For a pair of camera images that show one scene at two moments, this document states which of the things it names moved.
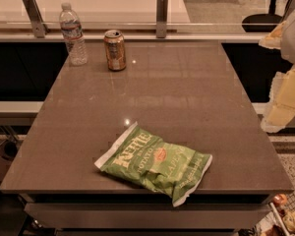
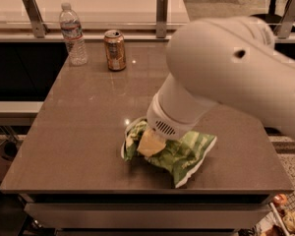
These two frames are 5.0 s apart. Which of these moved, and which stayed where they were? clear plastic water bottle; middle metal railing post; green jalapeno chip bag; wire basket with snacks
Moved: green jalapeno chip bag
Stayed: middle metal railing post; wire basket with snacks; clear plastic water bottle
